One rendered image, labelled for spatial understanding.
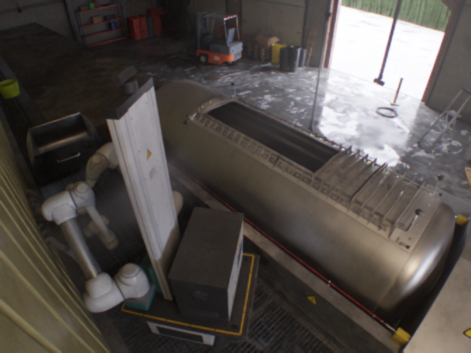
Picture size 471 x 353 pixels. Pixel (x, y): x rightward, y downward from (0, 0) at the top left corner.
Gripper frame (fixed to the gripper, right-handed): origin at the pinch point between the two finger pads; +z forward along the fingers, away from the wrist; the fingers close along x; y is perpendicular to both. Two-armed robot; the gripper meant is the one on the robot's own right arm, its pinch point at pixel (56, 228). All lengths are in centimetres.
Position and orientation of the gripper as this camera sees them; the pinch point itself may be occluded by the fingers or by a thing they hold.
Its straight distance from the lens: 270.5
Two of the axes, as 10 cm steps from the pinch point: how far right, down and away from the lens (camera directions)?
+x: -6.8, -4.6, 5.6
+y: 1.6, 6.5, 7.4
